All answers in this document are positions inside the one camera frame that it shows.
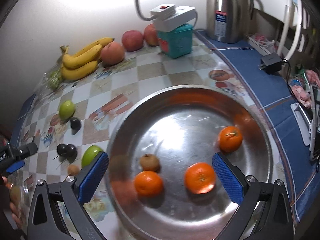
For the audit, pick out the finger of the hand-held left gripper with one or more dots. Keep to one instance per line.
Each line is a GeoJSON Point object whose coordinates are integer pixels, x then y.
{"type": "Point", "coordinates": [27, 150]}
{"type": "Point", "coordinates": [15, 167]}

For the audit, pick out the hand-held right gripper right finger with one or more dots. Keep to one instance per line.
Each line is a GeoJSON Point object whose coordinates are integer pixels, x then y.
{"type": "Point", "coordinates": [227, 177]}

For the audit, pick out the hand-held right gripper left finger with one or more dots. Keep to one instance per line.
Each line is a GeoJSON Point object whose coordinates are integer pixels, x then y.
{"type": "Point", "coordinates": [93, 177]}

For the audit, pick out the orange mandarin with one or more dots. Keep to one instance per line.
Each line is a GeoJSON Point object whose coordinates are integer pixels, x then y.
{"type": "Point", "coordinates": [230, 138]}
{"type": "Point", "coordinates": [200, 177]}
{"type": "Point", "coordinates": [148, 183]}

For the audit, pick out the small green jujube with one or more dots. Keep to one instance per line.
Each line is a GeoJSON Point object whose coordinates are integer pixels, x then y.
{"type": "Point", "coordinates": [67, 109]}

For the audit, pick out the brown kiwi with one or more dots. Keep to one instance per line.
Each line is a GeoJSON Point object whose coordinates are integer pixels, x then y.
{"type": "Point", "coordinates": [149, 162]}

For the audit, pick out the round steel basin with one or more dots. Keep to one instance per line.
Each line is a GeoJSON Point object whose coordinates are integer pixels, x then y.
{"type": "Point", "coordinates": [180, 135]}

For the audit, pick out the small tan kiwi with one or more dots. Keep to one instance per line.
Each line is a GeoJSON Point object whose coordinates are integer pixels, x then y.
{"type": "Point", "coordinates": [73, 170]}

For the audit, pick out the large green mango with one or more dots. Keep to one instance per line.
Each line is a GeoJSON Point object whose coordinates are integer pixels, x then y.
{"type": "Point", "coordinates": [90, 156]}

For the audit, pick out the dark purple plum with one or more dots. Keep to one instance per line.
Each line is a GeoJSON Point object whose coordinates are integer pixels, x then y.
{"type": "Point", "coordinates": [61, 149]}
{"type": "Point", "coordinates": [75, 124]}
{"type": "Point", "coordinates": [71, 151]}

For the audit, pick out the bag of green fruit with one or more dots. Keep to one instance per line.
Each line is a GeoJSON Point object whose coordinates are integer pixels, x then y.
{"type": "Point", "coordinates": [46, 85]}

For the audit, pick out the blue tablecloth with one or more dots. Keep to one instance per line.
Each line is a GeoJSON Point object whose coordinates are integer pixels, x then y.
{"type": "Point", "coordinates": [270, 100]}

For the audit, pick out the white phone stand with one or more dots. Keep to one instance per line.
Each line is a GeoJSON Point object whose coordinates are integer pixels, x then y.
{"type": "Point", "coordinates": [300, 120]}

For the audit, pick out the yellow banana bunch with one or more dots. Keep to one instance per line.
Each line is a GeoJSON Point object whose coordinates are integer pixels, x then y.
{"type": "Point", "coordinates": [80, 60]}

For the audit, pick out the black phone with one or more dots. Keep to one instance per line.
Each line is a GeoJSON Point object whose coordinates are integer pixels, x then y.
{"type": "Point", "coordinates": [315, 120]}

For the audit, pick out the pink packet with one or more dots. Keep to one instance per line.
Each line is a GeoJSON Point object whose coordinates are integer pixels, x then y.
{"type": "Point", "coordinates": [305, 92]}

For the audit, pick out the black charger adapter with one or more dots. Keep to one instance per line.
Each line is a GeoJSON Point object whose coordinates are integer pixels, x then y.
{"type": "Point", "coordinates": [271, 61]}

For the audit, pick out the orange-red peach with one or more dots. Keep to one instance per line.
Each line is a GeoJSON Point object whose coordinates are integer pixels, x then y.
{"type": "Point", "coordinates": [112, 53]}

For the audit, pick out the red apple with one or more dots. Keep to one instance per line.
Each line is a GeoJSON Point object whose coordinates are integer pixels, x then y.
{"type": "Point", "coordinates": [132, 40]}
{"type": "Point", "coordinates": [150, 35]}

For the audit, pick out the teal plastic box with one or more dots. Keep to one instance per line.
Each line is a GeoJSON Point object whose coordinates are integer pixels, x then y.
{"type": "Point", "coordinates": [177, 42]}

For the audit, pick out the white chair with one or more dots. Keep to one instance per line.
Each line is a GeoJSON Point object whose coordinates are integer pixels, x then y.
{"type": "Point", "coordinates": [291, 25]}

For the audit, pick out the steel thermos jug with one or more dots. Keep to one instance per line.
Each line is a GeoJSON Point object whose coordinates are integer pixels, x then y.
{"type": "Point", "coordinates": [222, 5]}

